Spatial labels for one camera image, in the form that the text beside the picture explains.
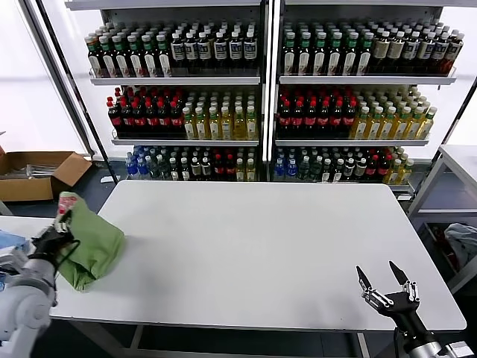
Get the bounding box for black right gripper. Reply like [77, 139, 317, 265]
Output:
[356, 260, 433, 344]

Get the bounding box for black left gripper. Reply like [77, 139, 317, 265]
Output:
[29, 209, 75, 264]

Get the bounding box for green polo shirt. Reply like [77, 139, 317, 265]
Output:
[55, 191, 126, 292]

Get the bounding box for white plain side table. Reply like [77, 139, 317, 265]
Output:
[0, 215, 57, 292]

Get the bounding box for brown cardboard box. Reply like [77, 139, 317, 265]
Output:
[0, 147, 93, 202]

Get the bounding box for grey metal bars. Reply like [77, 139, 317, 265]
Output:
[16, 163, 59, 177]

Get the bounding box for black storage bin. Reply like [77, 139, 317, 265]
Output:
[419, 222, 477, 286]

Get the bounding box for dark red item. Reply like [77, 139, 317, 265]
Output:
[436, 233, 456, 264]

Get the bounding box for grey crumpled cloth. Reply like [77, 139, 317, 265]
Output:
[443, 222, 477, 277]

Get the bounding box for white framed side table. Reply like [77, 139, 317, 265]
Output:
[405, 143, 477, 295]

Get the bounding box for green cap dark tea bottle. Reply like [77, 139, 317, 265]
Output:
[156, 33, 173, 78]
[313, 31, 328, 75]
[127, 34, 145, 78]
[113, 35, 130, 78]
[99, 36, 116, 78]
[87, 34, 102, 78]
[342, 31, 358, 75]
[327, 31, 343, 75]
[283, 31, 298, 75]
[356, 31, 375, 75]
[142, 34, 159, 78]
[297, 31, 312, 75]

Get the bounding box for white bottle shelf unit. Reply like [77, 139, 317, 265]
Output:
[274, 0, 458, 195]
[65, 0, 270, 183]

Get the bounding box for blue label dark tea bottle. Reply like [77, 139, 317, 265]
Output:
[171, 32, 186, 69]
[198, 31, 213, 69]
[432, 32, 451, 74]
[228, 31, 244, 69]
[243, 31, 259, 69]
[417, 32, 436, 74]
[402, 32, 421, 74]
[213, 31, 229, 69]
[184, 32, 200, 69]

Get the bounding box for beige label dark tea bottle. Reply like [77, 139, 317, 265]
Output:
[372, 31, 391, 74]
[387, 31, 406, 74]

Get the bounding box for white cap reddish tea bottle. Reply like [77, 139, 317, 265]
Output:
[445, 33, 465, 74]

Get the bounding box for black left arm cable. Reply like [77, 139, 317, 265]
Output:
[55, 238, 81, 277]

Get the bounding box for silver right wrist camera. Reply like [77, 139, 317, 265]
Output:
[445, 341, 473, 358]

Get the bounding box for slanted dark frame post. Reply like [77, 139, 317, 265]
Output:
[22, 0, 115, 183]

